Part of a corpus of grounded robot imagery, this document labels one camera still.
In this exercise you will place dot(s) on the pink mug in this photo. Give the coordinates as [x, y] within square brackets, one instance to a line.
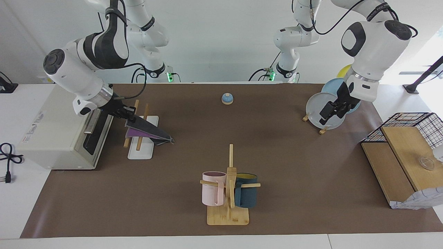
[211, 192]

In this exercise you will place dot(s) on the white towel rack wooden bars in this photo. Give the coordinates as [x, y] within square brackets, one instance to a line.
[142, 152]

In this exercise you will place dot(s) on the clear glass lid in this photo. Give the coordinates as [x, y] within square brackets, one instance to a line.
[426, 162]

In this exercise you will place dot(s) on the beige toaster oven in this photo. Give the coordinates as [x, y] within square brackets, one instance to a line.
[52, 135]

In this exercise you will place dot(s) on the light blue plate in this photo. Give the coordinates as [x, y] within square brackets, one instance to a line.
[330, 86]

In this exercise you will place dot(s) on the wooden shelf box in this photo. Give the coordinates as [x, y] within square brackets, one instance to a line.
[405, 152]

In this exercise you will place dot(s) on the brown table mat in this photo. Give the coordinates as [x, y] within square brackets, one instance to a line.
[187, 155]

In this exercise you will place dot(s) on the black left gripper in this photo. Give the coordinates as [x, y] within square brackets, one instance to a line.
[346, 98]

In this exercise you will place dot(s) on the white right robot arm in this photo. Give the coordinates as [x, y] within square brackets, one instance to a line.
[72, 74]

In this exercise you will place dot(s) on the purple towel with grey back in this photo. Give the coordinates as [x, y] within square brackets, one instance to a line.
[148, 129]

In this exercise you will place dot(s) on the wooden plate rack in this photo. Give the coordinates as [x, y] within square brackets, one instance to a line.
[323, 131]

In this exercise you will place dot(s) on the black clamp mount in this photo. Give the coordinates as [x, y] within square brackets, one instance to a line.
[7, 86]

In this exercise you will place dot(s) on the yellow plate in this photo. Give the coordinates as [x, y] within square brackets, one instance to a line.
[343, 71]

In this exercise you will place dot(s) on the blue service bell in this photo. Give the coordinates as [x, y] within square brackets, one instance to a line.
[227, 99]

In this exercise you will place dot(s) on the white wall socket box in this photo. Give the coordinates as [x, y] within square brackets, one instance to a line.
[43, 79]

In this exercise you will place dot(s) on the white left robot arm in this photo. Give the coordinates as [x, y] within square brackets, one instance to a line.
[377, 45]

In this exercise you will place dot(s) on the grey plate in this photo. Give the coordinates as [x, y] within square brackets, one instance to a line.
[315, 112]

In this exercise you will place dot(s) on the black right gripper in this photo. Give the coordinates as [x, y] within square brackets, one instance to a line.
[116, 107]

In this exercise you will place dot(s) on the wooden mug tree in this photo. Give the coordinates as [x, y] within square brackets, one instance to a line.
[229, 216]

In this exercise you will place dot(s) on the dark teal mug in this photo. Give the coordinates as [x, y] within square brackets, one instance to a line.
[247, 193]

